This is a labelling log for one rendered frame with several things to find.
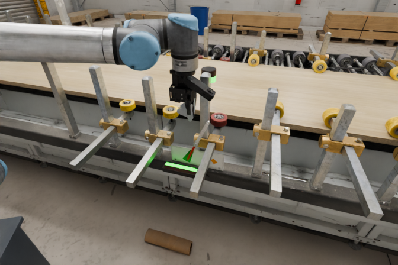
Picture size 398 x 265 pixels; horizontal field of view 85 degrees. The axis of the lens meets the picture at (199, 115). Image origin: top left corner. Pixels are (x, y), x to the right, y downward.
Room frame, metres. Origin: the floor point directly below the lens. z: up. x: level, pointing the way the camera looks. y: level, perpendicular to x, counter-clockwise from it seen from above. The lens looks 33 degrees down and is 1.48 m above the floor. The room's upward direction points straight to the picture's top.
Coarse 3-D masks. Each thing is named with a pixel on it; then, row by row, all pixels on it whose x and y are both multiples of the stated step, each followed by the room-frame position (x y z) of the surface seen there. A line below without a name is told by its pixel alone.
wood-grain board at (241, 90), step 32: (0, 64) 1.61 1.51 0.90; (32, 64) 1.61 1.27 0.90; (64, 64) 1.61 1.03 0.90; (96, 64) 1.61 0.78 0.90; (160, 64) 1.61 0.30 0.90; (224, 64) 1.61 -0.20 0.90; (96, 96) 1.12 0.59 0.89; (128, 96) 1.09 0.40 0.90; (160, 96) 1.09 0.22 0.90; (224, 96) 1.09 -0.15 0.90; (256, 96) 1.09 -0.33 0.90; (288, 96) 1.09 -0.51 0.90; (320, 96) 1.09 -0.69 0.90; (352, 96) 1.09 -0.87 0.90; (384, 96) 1.09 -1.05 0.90; (320, 128) 0.79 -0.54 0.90; (352, 128) 0.79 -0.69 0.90; (384, 128) 0.79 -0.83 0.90
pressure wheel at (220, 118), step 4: (216, 112) 0.91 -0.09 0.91; (220, 112) 0.91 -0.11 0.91; (212, 116) 0.88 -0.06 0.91; (216, 116) 0.88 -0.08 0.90; (220, 116) 0.87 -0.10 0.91; (224, 116) 0.88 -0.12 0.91; (212, 120) 0.85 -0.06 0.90; (216, 120) 0.84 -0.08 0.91; (220, 120) 0.84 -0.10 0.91; (224, 120) 0.84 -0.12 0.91; (212, 124) 0.85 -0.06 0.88; (216, 124) 0.84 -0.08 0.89; (220, 124) 0.83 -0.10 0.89; (224, 124) 0.84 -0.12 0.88
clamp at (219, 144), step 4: (196, 136) 0.77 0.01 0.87; (208, 136) 0.77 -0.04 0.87; (212, 136) 0.77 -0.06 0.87; (216, 136) 0.77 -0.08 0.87; (224, 136) 0.77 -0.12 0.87; (200, 140) 0.75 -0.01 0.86; (204, 140) 0.75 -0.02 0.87; (208, 140) 0.74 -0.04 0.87; (212, 140) 0.74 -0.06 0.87; (216, 140) 0.74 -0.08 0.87; (220, 140) 0.74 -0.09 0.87; (224, 140) 0.76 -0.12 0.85; (200, 144) 0.75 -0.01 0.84; (204, 144) 0.75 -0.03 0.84; (216, 144) 0.73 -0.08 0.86; (220, 144) 0.73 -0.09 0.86; (216, 148) 0.73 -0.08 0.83; (220, 148) 0.72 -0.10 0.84
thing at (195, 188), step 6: (216, 132) 0.81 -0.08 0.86; (210, 144) 0.72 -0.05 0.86; (210, 150) 0.69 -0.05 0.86; (204, 156) 0.65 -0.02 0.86; (210, 156) 0.65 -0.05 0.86; (204, 162) 0.62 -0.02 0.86; (198, 168) 0.59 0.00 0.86; (204, 168) 0.59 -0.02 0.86; (198, 174) 0.55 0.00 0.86; (204, 174) 0.56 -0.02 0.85; (198, 180) 0.53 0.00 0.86; (192, 186) 0.50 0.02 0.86; (198, 186) 0.50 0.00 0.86; (192, 192) 0.48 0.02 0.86; (198, 192) 0.48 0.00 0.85
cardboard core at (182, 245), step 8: (152, 232) 0.77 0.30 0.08; (160, 232) 0.77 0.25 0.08; (152, 240) 0.73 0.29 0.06; (160, 240) 0.72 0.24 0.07; (168, 240) 0.72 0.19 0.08; (176, 240) 0.72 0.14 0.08; (184, 240) 0.72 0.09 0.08; (168, 248) 0.69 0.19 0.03; (176, 248) 0.68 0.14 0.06; (184, 248) 0.68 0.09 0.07
